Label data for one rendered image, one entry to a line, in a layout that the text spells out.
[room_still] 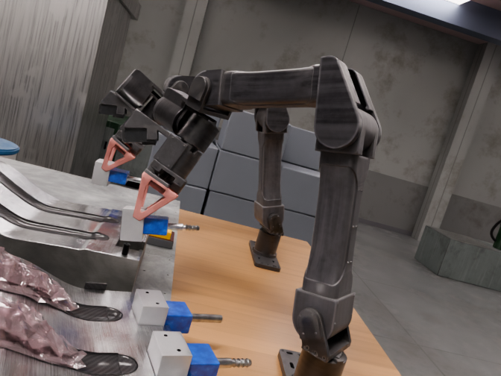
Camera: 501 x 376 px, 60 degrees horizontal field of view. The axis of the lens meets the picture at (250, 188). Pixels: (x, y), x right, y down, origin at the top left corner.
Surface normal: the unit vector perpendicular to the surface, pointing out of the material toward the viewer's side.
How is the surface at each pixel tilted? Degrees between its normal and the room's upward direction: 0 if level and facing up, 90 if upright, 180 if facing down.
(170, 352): 0
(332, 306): 90
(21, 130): 90
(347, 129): 90
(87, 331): 9
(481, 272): 90
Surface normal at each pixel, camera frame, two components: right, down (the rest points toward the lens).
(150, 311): 0.41, 0.25
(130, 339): 0.28, -0.95
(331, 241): -0.52, -0.03
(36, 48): 0.11, 0.18
